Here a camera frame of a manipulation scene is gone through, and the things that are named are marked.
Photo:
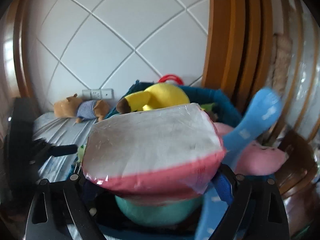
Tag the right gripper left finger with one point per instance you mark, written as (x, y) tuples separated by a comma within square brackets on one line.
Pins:
[(57, 206)]

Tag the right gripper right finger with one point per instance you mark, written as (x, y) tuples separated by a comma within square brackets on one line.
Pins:
[(255, 207)]

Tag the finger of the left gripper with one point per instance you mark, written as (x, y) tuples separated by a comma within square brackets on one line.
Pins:
[(41, 148)]

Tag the blue plastic boomerang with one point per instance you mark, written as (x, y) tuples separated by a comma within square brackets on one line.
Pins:
[(263, 111)]

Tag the pink star plush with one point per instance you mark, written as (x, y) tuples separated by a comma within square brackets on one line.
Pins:
[(246, 156)]

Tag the pink tissue pack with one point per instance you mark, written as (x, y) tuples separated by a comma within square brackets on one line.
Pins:
[(173, 152)]

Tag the yellow striped tiger plush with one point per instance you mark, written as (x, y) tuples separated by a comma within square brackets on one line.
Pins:
[(159, 95)]

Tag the green frog plush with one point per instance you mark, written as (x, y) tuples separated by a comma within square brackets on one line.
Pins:
[(80, 153)]

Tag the blue striped bed sheet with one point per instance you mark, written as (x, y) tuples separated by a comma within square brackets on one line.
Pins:
[(60, 132)]

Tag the brown bear plush striped shirt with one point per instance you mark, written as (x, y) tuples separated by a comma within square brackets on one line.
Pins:
[(75, 107)]

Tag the wooden chair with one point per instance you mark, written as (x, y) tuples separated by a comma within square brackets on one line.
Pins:
[(299, 169)]

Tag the blue plastic storage crate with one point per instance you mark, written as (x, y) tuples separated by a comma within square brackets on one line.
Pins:
[(120, 227)]

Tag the teal plush toy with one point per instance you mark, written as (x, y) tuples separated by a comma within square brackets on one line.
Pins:
[(157, 216)]

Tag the red plastic toy case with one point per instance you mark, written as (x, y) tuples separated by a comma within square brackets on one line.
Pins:
[(171, 77)]

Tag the rolled patterned carpet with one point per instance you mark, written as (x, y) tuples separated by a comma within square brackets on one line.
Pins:
[(279, 65)]

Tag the wooden glass partition screen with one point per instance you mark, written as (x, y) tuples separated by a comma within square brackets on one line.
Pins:
[(301, 94)]

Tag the grey wall socket panel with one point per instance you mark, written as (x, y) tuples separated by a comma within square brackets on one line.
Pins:
[(98, 94)]

